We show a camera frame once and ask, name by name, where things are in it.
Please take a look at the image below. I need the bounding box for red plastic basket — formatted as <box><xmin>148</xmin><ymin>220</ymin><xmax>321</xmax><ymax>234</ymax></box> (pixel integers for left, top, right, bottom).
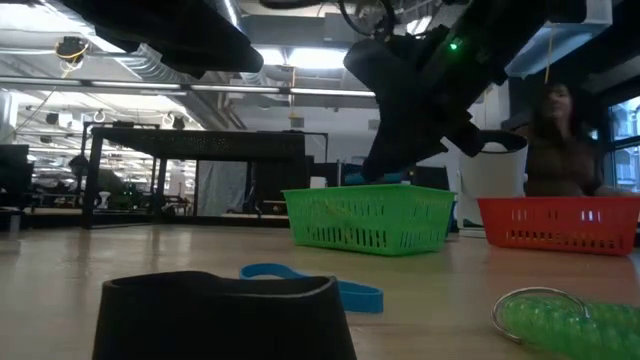
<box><xmin>476</xmin><ymin>196</ymin><xmax>640</xmax><ymax>257</ymax></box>

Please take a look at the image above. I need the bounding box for person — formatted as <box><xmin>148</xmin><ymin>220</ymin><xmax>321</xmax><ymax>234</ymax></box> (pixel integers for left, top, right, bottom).
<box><xmin>514</xmin><ymin>81</ymin><xmax>619</xmax><ymax>198</ymax></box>

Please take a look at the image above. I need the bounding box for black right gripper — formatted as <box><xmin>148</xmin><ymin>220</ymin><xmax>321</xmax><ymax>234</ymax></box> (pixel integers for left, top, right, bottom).
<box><xmin>344</xmin><ymin>24</ymin><xmax>501</xmax><ymax>182</ymax></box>

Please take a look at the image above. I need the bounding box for black background equipment row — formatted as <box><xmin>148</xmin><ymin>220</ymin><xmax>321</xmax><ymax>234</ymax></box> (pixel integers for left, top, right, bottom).
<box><xmin>307</xmin><ymin>155</ymin><xmax>451</xmax><ymax>190</ymax></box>

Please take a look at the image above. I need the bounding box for black perforated metal shelf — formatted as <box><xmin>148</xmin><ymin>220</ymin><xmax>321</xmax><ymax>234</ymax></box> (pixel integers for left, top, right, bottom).
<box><xmin>81</xmin><ymin>125</ymin><xmax>307</xmax><ymax>230</ymax></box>

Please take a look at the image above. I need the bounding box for green plastic basket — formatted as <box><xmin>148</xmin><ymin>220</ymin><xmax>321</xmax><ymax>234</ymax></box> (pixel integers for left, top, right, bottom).
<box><xmin>281</xmin><ymin>183</ymin><xmax>457</xmax><ymax>258</ymax></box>

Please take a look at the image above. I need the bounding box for green coil keychain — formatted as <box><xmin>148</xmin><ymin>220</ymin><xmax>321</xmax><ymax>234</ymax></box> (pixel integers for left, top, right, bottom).
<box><xmin>490</xmin><ymin>286</ymin><xmax>640</xmax><ymax>360</ymax></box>

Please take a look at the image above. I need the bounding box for blue rubber band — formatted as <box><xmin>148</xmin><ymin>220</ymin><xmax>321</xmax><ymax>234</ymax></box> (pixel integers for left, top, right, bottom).
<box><xmin>343</xmin><ymin>171</ymin><xmax>407</xmax><ymax>187</ymax></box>
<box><xmin>238</xmin><ymin>263</ymin><xmax>385</xmax><ymax>315</ymax></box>

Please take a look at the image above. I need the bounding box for long ceiling light bar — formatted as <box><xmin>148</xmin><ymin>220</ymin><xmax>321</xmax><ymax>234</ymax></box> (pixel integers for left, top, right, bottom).
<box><xmin>0</xmin><ymin>77</ymin><xmax>377</xmax><ymax>100</ymax></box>

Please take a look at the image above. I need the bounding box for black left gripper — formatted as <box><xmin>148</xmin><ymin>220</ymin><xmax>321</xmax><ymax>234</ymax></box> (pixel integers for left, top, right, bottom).
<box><xmin>59</xmin><ymin>0</ymin><xmax>265</xmax><ymax>80</ymax></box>

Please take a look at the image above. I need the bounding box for yellow hanging cable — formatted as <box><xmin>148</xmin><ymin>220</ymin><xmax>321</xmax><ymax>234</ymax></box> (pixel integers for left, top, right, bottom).
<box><xmin>543</xmin><ymin>24</ymin><xmax>557</xmax><ymax>85</ymax></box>

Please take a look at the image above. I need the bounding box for dark background monitor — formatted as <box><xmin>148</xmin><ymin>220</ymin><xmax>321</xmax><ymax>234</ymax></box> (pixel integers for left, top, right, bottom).
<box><xmin>0</xmin><ymin>143</ymin><xmax>32</xmax><ymax>209</ymax></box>

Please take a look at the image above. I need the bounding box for black ceiling cable reel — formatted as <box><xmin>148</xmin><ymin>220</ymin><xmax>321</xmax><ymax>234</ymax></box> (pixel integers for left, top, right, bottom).
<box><xmin>53</xmin><ymin>35</ymin><xmax>92</xmax><ymax>65</ymax></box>

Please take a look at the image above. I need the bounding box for black elastic band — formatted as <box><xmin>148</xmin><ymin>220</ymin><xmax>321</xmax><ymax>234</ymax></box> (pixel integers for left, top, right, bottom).
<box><xmin>92</xmin><ymin>271</ymin><xmax>358</xmax><ymax>360</ymax></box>

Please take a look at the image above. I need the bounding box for metal ventilation duct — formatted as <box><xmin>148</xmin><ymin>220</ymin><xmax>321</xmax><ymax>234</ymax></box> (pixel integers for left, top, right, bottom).
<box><xmin>504</xmin><ymin>22</ymin><xmax>614</xmax><ymax>80</ymax></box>

